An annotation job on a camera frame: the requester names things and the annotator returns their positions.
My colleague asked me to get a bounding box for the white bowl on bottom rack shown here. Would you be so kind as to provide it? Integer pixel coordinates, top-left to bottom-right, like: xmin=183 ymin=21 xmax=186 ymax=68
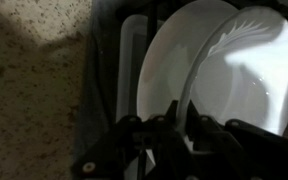
xmin=136 ymin=0 xmax=238 ymax=120

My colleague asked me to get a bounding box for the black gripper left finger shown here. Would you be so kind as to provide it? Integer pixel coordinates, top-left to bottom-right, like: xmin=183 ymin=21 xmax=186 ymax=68
xmin=71 ymin=116 xmax=198 ymax=180

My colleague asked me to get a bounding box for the small white glass plate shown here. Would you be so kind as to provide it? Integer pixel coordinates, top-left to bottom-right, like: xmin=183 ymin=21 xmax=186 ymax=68
xmin=176 ymin=6 xmax=288 ymax=138

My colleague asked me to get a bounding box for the black two-tier dish rack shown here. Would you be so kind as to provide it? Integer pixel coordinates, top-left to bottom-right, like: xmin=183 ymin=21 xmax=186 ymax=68
xmin=73 ymin=0 xmax=288 ymax=180

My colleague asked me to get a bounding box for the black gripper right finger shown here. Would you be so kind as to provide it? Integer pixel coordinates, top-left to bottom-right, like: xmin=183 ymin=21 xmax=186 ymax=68
xmin=187 ymin=102 xmax=288 ymax=180

